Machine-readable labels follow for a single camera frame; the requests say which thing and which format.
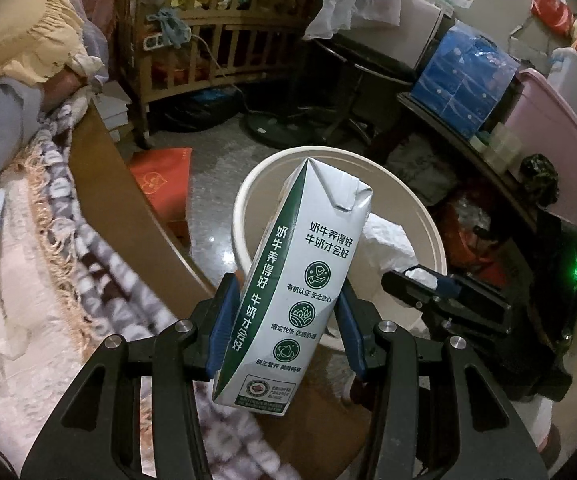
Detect dark wooden bench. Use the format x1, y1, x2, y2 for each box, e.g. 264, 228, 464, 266
395, 92, 577, 281

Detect white green milk carton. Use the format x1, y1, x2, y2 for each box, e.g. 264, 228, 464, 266
212, 157, 374, 417

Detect yellow frilled pillow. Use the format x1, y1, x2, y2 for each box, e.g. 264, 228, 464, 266
0, 0, 89, 96

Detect stack of clear containers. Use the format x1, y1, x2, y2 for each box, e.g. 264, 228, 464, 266
471, 122, 524, 176

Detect black fan base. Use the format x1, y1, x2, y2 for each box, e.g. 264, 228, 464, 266
246, 110, 319, 148

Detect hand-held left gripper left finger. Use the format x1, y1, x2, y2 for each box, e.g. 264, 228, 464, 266
18, 272, 242, 480

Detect white flat boxes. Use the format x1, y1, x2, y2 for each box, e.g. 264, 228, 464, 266
91, 82, 132, 141

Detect beige plastic bin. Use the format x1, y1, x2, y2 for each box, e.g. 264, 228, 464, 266
232, 146, 449, 356

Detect red gift box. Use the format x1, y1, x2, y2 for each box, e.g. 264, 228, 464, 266
129, 147, 193, 223

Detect pink plastic storage tub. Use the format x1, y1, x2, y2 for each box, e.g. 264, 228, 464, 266
501, 69, 577, 226

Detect camouflage cloth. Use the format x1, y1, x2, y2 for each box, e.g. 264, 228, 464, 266
521, 154, 559, 206

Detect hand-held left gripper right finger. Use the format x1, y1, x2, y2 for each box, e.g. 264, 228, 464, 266
335, 280, 551, 480

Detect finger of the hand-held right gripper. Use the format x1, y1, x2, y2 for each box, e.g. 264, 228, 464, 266
382, 270, 469, 318
437, 275, 513, 335

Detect grey printed bag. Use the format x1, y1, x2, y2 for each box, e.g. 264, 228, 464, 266
393, 135, 459, 196

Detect orange red bag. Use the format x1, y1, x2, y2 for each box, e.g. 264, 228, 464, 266
438, 195, 499, 271

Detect grey white fringed blanket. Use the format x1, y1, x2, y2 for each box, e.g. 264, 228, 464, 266
0, 95, 289, 480

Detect white plastic bag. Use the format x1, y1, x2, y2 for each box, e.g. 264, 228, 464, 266
302, 0, 404, 41

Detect white board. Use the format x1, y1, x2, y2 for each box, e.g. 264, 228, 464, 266
398, 0, 446, 71

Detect wooden bed frame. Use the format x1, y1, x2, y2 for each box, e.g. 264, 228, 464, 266
68, 95, 219, 311

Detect wooden crib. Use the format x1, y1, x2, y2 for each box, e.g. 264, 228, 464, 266
116, 0, 329, 148

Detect red hanging bag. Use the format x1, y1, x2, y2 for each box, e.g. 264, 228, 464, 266
533, 0, 576, 36

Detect black stool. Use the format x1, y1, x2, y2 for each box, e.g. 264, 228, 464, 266
313, 35, 419, 146

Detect teal cloth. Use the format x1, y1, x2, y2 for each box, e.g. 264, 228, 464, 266
148, 7, 192, 48

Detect blue tissue pack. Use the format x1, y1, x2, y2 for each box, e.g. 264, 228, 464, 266
411, 22, 521, 141

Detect black bag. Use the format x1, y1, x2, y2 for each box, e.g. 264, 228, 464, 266
158, 87, 242, 133

